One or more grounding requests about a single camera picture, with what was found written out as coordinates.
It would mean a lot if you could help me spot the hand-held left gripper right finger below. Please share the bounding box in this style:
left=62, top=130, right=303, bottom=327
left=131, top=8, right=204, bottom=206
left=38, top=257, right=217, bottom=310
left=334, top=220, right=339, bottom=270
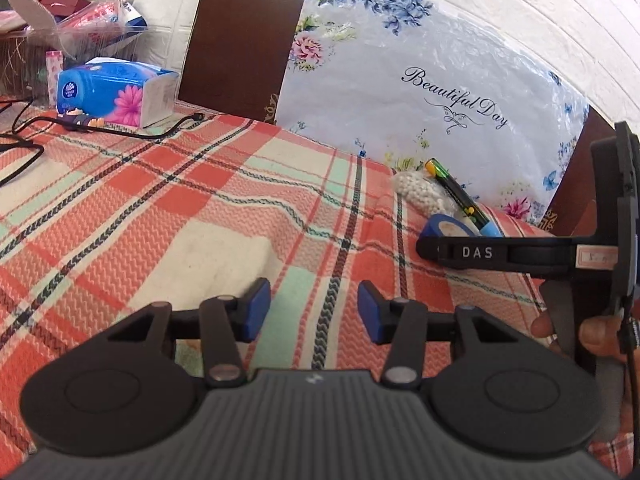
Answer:
left=357, top=280, right=530, bottom=389

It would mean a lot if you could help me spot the clear plastic container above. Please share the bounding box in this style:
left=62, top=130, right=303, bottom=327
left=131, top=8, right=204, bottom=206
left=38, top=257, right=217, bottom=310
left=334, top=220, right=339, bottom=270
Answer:
left=0, top=0, right=151, bottom=63

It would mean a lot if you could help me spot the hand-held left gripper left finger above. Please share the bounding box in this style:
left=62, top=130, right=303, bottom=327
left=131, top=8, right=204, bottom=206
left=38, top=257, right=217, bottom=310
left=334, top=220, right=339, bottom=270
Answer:
left=107, top=277, right=272, bottom=389

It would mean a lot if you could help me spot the white floral plastic bag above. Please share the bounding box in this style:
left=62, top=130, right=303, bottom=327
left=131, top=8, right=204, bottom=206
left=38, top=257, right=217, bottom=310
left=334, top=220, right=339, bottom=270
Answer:
left=274, top=0, right=592, bottom=227

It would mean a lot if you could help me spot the person's right hand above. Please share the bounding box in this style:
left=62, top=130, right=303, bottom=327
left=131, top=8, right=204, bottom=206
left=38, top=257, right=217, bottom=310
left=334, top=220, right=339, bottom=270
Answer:
left=531, top=305, right=632, bottom=364

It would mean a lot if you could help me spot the blue tissue pack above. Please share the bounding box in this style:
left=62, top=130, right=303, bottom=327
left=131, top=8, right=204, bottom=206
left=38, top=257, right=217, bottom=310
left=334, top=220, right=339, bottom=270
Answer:
left=56, top=57, right=181, bottom=129

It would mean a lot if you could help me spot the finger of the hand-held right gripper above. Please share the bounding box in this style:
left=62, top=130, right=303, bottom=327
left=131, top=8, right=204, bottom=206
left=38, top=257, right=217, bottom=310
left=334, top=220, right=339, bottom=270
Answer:
left=416, top=235, right=621, bottom=278

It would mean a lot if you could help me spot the pink tube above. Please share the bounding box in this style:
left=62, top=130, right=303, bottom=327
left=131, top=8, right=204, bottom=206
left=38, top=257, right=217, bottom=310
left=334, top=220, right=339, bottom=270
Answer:
left=45, top=50, right=64, bottom=107

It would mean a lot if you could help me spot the bag of white beads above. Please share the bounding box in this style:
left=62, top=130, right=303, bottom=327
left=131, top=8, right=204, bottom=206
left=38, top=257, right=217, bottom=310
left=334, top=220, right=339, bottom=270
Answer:
left=391, top=169, right=463, bottom=217

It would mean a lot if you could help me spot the red box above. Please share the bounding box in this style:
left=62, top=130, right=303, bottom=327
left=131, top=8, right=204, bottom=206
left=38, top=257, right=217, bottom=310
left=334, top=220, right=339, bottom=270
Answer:
left=36, top=0, right=95, bottom=20

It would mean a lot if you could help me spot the red plaid tablecloth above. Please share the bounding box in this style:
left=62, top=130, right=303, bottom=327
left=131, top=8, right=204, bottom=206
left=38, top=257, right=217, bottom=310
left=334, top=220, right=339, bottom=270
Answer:
left=0, top=94, right=640, bottom=468

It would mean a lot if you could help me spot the pink packet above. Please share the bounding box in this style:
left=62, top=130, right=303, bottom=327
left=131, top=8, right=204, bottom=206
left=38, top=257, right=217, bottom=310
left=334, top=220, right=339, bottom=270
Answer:
left=56, top=0, right=123, bottom=45

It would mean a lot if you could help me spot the black marker with green cap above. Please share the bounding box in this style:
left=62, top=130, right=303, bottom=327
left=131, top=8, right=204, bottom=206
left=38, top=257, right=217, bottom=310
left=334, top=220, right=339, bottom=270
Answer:
left=423, top=158, right=502, bottom=238

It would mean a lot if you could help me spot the brown wooden chair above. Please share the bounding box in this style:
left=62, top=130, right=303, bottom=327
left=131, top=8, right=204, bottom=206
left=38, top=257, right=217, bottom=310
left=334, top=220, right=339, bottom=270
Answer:
left=176, top=0, right=318, bottom=126
left=544, top=104, right=618, bottom=238

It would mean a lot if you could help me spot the blue tape roll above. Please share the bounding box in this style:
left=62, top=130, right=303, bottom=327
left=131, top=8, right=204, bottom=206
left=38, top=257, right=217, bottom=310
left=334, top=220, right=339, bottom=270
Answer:
left=420, top=213, right=482, bottom=242

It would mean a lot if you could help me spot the black cable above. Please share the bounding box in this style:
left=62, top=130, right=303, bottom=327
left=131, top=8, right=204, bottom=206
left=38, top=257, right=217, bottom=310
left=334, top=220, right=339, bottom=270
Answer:
left=0, top=112, right=205, bottom=138
left=0, top=136, right=46, bottom=188

